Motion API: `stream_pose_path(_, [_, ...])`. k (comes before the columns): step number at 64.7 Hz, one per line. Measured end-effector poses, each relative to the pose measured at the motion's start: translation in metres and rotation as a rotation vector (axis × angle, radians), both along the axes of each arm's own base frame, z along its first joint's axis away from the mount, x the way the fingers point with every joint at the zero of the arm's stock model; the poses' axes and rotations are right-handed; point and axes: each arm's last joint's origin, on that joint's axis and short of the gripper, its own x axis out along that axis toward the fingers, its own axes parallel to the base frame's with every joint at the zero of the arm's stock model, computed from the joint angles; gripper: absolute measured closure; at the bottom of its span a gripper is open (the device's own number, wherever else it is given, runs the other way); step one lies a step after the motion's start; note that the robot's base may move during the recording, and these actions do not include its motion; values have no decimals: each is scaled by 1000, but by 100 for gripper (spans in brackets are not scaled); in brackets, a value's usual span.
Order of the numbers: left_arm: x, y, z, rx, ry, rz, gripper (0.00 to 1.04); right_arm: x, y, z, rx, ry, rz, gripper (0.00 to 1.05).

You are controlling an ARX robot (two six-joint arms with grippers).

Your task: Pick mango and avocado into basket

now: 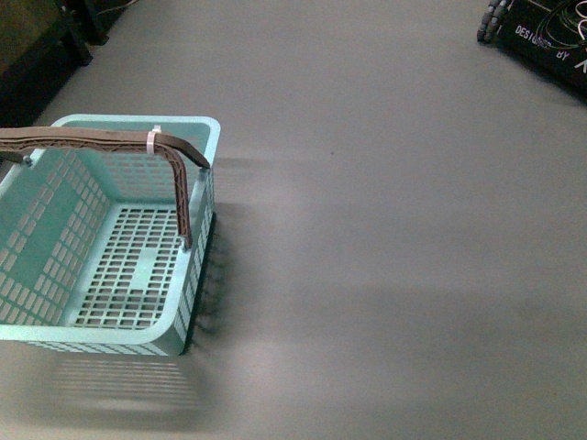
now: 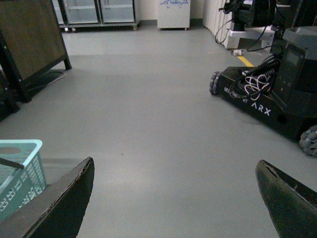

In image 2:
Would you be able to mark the light blue plastic basket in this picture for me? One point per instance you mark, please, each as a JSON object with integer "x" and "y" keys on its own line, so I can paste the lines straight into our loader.
{"x": 19, "y": 186}

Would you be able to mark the glass door cabinet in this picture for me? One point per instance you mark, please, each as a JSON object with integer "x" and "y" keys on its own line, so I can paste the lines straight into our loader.
{"x": 74, "y": 14}

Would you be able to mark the dark wooden display stand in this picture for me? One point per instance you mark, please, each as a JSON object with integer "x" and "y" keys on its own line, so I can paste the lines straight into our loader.
{"x": 31, "y": 42}

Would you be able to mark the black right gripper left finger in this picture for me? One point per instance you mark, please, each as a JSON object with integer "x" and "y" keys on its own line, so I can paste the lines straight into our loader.
{"x": 58, "y": 211}

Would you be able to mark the white floor cabinet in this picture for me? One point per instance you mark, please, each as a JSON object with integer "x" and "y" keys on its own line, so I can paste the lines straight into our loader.
{"x": 173, "y": 14}

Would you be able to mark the brown basket handle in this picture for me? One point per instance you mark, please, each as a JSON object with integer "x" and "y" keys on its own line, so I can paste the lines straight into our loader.
{"x": 12, "y": 164}

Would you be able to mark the white power strip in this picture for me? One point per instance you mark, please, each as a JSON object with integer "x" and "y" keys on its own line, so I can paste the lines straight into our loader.
{"x": 237, "y": 52}

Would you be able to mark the black ARX mobile robot base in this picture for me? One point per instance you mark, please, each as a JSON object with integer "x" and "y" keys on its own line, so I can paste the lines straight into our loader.
{"x": 281, "y": 92}

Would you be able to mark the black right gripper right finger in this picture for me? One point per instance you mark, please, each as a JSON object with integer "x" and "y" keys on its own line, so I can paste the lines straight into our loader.
{"x": 292, "y": 206}

